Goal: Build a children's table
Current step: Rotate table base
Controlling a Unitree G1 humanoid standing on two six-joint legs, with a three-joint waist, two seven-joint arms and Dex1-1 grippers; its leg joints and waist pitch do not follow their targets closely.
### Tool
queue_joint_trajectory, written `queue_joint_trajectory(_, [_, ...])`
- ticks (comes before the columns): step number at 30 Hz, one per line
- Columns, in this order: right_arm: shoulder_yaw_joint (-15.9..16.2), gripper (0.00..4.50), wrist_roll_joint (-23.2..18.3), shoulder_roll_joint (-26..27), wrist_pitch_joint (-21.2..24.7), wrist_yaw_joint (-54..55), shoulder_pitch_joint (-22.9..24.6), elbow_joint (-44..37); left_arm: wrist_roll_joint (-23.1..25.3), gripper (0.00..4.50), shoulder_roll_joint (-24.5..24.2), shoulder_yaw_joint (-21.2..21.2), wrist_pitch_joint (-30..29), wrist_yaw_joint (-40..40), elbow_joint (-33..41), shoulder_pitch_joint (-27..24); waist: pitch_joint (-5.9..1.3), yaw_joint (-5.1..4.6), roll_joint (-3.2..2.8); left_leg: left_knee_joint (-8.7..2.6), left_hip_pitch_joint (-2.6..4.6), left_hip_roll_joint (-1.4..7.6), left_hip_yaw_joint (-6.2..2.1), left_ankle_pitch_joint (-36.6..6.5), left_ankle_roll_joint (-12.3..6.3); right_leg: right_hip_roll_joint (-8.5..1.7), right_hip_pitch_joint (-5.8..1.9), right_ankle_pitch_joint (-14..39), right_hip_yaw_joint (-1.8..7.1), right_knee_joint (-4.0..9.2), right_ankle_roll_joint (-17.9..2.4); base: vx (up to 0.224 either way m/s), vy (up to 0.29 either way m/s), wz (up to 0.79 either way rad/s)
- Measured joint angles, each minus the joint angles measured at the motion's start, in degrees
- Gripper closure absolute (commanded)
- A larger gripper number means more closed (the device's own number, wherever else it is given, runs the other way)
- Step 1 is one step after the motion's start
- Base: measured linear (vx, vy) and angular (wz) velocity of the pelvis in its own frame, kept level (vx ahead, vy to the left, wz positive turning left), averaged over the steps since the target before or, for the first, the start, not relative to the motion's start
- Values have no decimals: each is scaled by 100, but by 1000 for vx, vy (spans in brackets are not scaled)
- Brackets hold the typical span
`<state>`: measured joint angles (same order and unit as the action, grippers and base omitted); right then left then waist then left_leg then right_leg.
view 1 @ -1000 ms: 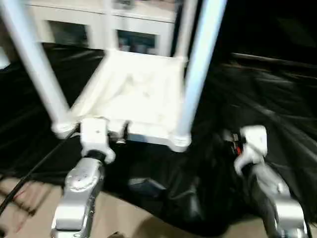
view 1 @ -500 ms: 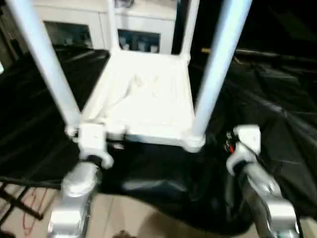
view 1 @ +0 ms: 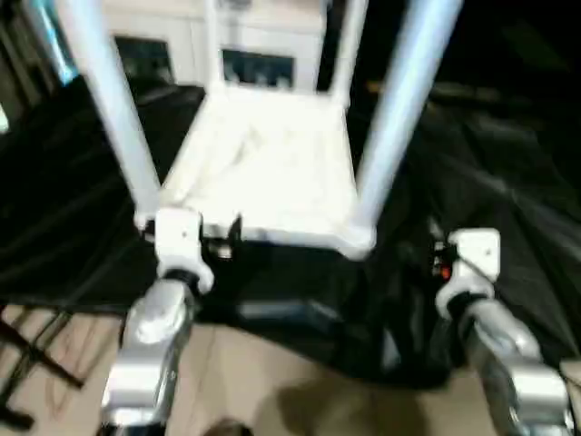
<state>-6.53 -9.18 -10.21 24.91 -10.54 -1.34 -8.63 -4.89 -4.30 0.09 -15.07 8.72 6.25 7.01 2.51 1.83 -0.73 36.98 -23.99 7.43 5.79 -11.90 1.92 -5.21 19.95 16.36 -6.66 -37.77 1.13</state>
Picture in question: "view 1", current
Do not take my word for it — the black shiny mat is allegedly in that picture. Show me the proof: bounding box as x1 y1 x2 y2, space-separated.
0 74 581 388

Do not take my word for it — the long black bar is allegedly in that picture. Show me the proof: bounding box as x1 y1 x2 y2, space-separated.
428 83 581 109

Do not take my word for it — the white display cabinet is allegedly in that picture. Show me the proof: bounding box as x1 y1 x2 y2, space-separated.
103 0 329 92

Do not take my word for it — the light blue panel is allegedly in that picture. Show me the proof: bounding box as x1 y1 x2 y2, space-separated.
34 0 77 86

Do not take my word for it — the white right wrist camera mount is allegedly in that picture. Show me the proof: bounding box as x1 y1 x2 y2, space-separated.
434 227 504 320

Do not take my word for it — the black metal table frame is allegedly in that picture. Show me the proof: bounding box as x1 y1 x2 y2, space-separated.
0 307 86 429

